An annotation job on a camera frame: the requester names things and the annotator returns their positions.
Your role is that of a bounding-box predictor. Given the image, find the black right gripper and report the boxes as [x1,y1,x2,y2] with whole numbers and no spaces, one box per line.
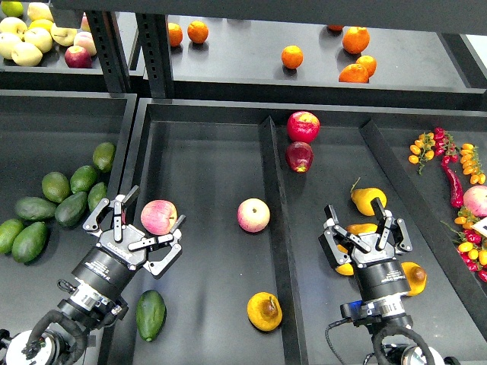
[318,198,412,302]

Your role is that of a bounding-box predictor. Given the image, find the yellow cherry tomato bunch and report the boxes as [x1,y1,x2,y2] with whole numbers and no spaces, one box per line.
[460,143,486,185]

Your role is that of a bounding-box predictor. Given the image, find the green avocado by wall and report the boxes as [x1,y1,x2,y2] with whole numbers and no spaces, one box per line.
[88,182,107,212]

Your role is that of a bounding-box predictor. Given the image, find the large orange upper right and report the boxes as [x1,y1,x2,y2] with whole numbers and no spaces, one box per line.
[342,27,371,55]

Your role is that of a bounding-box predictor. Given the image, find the pink apple centre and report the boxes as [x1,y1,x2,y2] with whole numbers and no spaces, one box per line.
[237,198,270,233]

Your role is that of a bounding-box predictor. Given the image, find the orange at post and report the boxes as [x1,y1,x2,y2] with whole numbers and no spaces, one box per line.
[167,22,183,47]

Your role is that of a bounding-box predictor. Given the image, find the dark red apple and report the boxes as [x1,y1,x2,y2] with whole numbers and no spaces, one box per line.
[285,141,314,173]

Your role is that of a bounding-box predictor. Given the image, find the yellow pear brown spot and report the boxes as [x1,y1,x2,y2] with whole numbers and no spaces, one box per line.
[247,292,283,332]

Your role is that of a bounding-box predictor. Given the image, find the pale yellow apple front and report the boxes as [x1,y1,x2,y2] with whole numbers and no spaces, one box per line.
[11,43,43,67]

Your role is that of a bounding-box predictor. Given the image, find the orange centre shelf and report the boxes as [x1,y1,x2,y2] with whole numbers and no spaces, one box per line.
[281,45,304,69]

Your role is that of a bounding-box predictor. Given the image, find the yellow pear with stem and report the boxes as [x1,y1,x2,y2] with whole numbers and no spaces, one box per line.
[350,177,387,217]

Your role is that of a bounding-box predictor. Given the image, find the green avocado top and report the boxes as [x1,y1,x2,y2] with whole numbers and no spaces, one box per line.
[92,141,116,173]

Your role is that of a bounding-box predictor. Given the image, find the yellow pear middle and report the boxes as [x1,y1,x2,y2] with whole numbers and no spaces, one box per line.
[345,223,377,235]

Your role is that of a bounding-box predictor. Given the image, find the orange front right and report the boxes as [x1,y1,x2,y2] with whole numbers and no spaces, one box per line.
[339,63,369,83]

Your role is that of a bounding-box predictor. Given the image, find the black shelf post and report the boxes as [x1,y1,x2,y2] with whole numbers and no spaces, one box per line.
[135,13,175,99]

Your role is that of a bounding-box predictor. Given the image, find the orange right small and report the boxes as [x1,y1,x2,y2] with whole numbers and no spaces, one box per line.
[356,55,377,78]

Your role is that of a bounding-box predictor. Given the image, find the bright red apple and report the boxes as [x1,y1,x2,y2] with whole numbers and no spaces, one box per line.
[287,111,320,144]

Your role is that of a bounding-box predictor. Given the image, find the yellow pear brown end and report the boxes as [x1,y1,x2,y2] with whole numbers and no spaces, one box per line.
[402,262,428,297]

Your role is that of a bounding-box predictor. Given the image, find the pink apple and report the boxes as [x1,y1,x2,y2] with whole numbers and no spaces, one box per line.
[237,198,270,233]
[141,199,177,236]

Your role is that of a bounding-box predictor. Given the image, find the orange cherry tomato bunch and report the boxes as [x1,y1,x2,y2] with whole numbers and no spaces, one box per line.
[408,132,436,175]

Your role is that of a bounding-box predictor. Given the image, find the green avocado bottom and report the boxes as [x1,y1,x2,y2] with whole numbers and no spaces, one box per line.
[11,221,49,263]

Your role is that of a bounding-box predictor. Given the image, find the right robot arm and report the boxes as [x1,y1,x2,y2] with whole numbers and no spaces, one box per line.
[319,198,459,364]

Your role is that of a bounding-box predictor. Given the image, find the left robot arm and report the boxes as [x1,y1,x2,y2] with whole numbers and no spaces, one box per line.
[1,186,186,364]

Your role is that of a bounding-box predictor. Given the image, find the dark avocado centre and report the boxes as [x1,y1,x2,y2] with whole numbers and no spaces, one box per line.
[54,192,88,227]

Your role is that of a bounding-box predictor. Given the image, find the mixed cherry tomatoes lower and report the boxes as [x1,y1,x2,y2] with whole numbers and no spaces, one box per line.
[442,206,486,283]

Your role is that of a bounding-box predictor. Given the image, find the pink apple right edge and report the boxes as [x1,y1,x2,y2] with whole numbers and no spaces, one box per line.
[463,186,487,217]

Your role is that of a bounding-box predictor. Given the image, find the black tray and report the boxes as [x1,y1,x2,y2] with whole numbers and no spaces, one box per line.
[100,100,486,364]
[1,90,137,335]

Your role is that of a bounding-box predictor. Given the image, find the green avocado upper middle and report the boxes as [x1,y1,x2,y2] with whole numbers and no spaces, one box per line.
[70,165,98,194]

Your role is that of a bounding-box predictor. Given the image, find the pink apple left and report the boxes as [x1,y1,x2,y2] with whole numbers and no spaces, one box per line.
[141,199,177,236]

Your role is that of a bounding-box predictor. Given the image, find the dark avocado left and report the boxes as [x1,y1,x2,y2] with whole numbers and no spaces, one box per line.
[14,197,57,221]

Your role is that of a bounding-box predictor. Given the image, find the red apple on shelf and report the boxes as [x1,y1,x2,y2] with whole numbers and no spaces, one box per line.
[65,46,92,68]

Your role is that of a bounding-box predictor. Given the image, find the yellow pear lower left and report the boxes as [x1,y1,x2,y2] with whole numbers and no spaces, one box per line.
[335,244,354,276]

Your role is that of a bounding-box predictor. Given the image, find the red chili pepper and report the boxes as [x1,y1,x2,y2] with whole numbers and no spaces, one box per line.
[441,155,463,208]

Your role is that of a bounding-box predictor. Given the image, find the light green avocado edge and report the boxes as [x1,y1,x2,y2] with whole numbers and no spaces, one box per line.
[0,219,24,254]

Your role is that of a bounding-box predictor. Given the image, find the dark green avocado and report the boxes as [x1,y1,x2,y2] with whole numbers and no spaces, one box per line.
[135,290,166,341]

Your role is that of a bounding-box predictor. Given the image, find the red cherry tomato bunch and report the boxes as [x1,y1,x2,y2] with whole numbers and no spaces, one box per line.
[434,127,458,165]

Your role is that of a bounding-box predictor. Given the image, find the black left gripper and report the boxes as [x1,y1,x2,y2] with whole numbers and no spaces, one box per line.
[72,185,186,300]

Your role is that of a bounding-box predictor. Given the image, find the black left tray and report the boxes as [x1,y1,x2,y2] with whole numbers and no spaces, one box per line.
[1,90,137,335]

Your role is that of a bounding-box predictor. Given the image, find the black centre tray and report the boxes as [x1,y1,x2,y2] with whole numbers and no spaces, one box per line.
[100,100,486,364]

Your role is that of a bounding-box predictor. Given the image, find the green avocado round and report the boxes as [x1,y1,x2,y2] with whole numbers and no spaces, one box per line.
[42,171,71,204]

